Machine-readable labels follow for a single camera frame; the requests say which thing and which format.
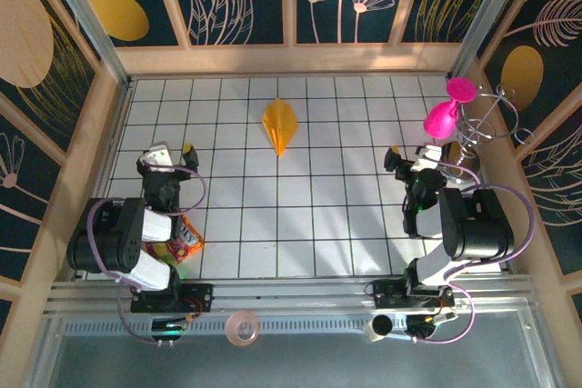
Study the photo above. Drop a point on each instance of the yellow cloth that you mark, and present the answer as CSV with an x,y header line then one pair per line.
x,y
279,124

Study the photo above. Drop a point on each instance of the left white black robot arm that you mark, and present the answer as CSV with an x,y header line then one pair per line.
x,y
109,242

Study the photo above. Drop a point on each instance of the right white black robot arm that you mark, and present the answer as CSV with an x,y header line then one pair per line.
x,y
477,229

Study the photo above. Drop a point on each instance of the pink plastic goblet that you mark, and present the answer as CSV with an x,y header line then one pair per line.
x,y
441,122

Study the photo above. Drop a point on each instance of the orange snack bag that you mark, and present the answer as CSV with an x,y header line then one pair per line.
x,y
188,242

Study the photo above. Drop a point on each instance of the left black controller box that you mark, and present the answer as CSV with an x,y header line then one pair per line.
x,y
168,329

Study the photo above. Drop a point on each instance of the black controller box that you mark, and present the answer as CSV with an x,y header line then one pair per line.
x,y
423,326
168,329

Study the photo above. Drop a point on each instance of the right black controller box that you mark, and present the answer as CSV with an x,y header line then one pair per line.
x,y
423,326

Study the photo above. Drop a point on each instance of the pink tape roll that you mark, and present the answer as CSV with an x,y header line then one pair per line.
x,y
234,329

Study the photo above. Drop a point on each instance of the white tape roll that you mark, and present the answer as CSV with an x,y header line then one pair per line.
x,y
370,333

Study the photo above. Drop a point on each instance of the grey metal panel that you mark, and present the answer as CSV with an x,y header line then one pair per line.
x,y
291,365

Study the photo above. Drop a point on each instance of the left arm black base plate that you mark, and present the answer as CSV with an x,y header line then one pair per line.
x,y
200,297

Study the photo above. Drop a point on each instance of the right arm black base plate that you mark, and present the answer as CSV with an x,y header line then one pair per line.
x,y
386,295

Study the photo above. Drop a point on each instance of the aluminium mounting rail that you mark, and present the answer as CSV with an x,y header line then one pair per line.
x,y
291,290

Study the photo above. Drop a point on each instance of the aluminium frame post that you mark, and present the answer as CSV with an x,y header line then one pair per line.
x,y
488,20
84,20

